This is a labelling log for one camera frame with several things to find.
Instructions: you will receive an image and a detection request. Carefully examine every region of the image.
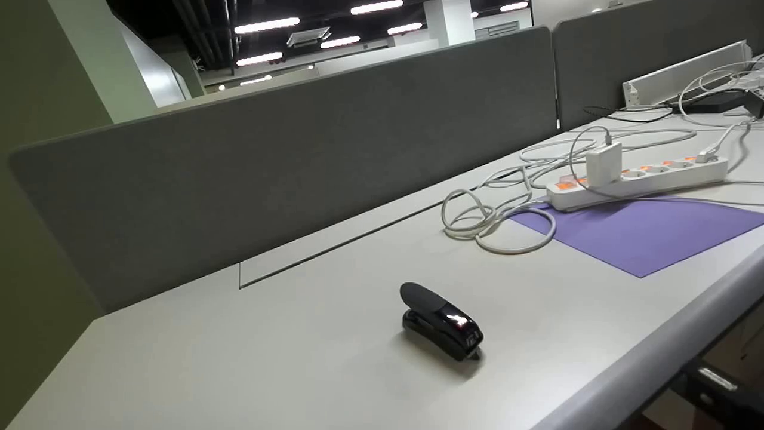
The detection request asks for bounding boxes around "grey desk divider panel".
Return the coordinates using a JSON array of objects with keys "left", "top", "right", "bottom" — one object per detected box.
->
[{"left": 9, "top": 28, "right": 556, "bottom": 311}]

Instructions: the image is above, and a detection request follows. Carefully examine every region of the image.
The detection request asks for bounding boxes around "black stapler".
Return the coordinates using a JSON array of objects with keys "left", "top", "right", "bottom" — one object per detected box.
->
[{"left": 400, "top": 281, "right": 484, "bottom": 361}]

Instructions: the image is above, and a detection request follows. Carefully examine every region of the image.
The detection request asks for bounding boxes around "white plug adapter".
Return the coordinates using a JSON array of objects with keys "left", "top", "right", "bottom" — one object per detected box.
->
[{"left": 587, "top": 143, "right": 623, "bottom": 186}]

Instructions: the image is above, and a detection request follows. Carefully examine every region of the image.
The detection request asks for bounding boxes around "black power adapter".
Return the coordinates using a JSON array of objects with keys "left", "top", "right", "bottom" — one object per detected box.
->
[{"left": 684, "top": 88, "right": 745, "bottom": 115}]

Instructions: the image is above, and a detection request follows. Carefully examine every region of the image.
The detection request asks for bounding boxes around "grey right divider panel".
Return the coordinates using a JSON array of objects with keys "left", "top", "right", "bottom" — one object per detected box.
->
[{"left": 553, "top": 0, "right": 764, "bottom": 128}]

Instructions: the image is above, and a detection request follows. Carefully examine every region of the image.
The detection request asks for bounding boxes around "white extension power strip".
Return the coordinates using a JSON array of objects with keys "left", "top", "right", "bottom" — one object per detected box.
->
[{"left": 548, "top": 155, "right": 729, "bottom": 210}]

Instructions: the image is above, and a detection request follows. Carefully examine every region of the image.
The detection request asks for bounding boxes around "white power strip cable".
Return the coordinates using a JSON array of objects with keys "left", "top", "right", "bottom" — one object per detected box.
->
[{"left": 440, "top": 122, "right": 755, "bottom": 257}]

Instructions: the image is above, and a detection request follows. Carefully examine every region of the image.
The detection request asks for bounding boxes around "purple paper sheet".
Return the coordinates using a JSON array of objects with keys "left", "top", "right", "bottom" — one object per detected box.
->
[{"left": 545, "top": 197, "right": 764, "bottom": 280}]

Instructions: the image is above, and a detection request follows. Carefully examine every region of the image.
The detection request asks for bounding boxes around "white cable tray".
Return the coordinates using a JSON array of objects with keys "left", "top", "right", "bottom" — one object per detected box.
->
[{"left": 623, "top": 41, "right": 752, "bottom": 110}]

